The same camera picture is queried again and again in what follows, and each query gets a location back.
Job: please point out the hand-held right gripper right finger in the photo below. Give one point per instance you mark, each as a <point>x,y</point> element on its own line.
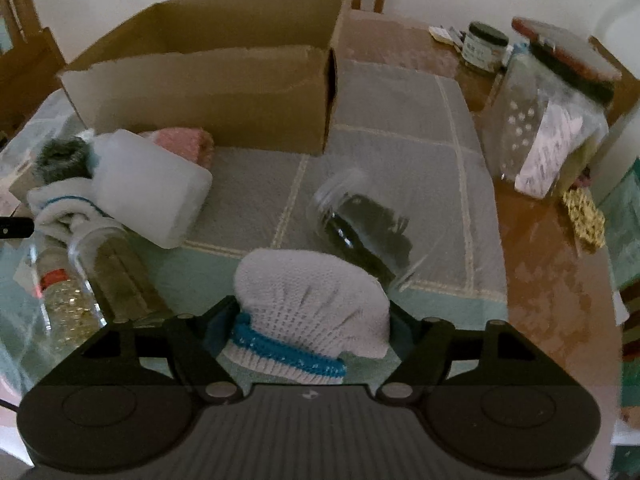
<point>403,331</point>

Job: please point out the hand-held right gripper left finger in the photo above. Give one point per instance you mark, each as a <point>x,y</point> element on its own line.
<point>220,326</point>

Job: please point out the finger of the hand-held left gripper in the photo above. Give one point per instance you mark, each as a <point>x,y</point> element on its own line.
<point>15,226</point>

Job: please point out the white knit glove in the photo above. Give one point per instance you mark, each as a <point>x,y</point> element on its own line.
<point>310,300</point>
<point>60,207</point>

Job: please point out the red label bottle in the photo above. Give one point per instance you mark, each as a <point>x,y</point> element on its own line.
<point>57,290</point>

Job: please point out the grey fuzzy cloth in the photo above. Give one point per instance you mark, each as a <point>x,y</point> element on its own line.
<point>60,157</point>

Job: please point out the white plastic pouch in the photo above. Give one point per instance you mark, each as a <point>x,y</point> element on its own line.
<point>150,185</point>

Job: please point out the cardboard box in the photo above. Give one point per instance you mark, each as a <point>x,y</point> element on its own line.
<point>210,95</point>

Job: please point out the glass jar with dark contents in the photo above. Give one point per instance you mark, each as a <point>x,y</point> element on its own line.
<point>365,230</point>

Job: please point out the pink knit cloth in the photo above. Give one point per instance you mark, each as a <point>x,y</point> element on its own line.
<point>185,142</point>

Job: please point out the grey checked tablecloth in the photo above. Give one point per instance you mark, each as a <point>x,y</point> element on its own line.
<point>400,125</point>

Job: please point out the white printed packet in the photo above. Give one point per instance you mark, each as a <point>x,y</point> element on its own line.
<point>547,150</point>

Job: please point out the green box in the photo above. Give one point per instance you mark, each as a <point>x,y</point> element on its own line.
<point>622,230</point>

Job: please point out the small jar with dark lid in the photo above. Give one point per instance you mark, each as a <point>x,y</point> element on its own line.
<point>482,47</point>

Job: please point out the small paper packets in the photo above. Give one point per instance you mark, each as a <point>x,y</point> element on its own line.
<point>445,35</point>

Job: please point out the reddish brown wooden lid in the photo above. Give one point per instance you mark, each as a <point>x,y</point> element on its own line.
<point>570,47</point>

